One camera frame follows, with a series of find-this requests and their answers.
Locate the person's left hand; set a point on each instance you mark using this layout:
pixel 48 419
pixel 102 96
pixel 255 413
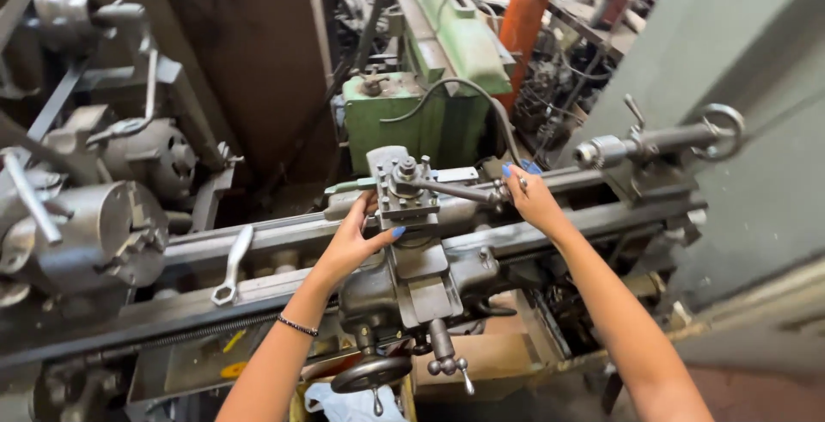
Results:
pixel 348 248

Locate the person's right hand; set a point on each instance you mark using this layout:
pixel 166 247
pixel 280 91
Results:
pixel 535 206

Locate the person's right fingers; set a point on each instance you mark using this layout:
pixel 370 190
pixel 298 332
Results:
pixel 519 177

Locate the grey steel lathe tool post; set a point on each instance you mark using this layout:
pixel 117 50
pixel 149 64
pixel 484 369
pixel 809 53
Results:
pixel 406 199

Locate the grey metal lathe bed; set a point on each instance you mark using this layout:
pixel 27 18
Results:
pixel 593 219

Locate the heap of metal parts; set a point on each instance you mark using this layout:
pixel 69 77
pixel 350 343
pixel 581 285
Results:
pixel 554 96

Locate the green metal machine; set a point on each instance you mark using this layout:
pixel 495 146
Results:
pixel 393 125

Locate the grey lathe carriage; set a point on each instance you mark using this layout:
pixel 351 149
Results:
pixel 422 293

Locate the orange gas cylinder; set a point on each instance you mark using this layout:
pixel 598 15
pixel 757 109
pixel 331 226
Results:
pixel 523 22

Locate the grey lathe tailstock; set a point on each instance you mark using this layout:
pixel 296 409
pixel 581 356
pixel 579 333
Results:
pixel 670 136

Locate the green cutting tool holder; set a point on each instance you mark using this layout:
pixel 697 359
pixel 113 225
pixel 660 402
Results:
pixel 351 185

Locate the brown cardboard box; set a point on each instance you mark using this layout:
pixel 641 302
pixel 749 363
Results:
pixel 496 352

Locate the cluttered workbench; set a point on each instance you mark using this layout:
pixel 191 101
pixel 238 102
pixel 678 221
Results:
pixel 606 3

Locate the black carriage handwheel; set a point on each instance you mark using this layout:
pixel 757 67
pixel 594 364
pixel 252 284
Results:
pixel 370 372

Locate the white plastic bag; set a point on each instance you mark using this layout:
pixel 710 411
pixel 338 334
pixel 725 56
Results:
pixel 351 406

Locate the yellow tool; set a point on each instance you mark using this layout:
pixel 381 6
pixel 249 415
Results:
pixel 234 341
pixel 233 370

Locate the grey lathe headstock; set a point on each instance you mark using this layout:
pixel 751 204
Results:
pixel 148 151

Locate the steel lathe chuck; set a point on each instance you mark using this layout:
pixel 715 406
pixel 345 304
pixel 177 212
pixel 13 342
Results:
pixel 96 232

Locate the steel chuck key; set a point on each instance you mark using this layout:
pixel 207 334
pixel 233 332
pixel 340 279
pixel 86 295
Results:
pixel 31 199

